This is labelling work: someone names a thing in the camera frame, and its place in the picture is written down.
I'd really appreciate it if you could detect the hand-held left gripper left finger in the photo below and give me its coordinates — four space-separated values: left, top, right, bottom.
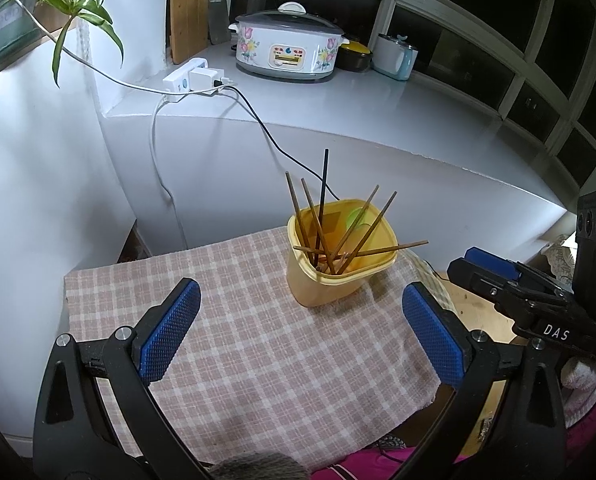
32 277 214 480

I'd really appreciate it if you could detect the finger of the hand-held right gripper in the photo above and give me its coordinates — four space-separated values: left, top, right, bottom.
464 246 574 297
447 256 540 311

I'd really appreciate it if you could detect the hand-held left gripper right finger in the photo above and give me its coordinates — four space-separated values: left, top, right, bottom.
393 281 569 480

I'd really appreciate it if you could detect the brown red-tipped chopstick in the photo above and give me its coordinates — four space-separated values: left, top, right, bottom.
301 177 336 275
292 244 348 258
323 185 380 266
338 191 398 273
285 171 324 271
328 241 430 258

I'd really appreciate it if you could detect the yellow plastic container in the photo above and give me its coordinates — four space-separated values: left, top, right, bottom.
285 199 399 308

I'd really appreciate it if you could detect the green plastic spoon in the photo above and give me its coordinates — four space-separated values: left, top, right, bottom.
345 207 374 228

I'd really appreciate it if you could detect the black chopstick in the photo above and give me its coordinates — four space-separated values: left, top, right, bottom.
315 148 330 266

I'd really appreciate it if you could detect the person's right hand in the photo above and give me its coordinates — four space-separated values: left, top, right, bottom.
560 355 596 392

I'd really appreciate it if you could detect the white lace cloth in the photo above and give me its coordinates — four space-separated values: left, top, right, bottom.
540 234 579 281

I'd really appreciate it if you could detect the beige woven cloth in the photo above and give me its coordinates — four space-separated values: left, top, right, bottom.
400 250 456 311

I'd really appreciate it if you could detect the pink checked cloth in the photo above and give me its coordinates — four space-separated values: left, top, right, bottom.
63 226 446 468

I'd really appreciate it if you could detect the grey fuzzy cloth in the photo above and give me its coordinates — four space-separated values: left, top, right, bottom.
212 451 313 480

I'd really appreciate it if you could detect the white power strip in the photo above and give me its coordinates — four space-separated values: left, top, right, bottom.
162 58 210 96

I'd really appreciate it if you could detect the black pot with yellow lid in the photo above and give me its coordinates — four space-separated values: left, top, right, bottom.
337 35 373 73

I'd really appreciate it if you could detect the white charger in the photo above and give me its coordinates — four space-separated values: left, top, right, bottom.
188 66 226 92

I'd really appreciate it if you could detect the floral white rice cooker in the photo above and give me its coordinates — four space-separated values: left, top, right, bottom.
228 1 351 81

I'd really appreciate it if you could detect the dark grey cutting board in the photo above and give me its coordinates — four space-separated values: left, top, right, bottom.
208 0 231 46

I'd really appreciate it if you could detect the wooden board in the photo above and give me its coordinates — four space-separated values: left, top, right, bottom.
168 0 211 66

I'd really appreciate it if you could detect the spider plant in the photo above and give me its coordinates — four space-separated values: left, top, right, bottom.
3 0 126 88

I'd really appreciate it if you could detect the white cable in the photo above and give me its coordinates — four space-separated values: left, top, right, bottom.
149 92 189 251

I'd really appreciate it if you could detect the black cable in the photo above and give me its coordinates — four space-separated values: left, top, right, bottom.
218 77 341 201

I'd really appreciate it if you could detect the thin white cord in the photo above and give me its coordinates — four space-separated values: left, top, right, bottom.
3 0 174 96

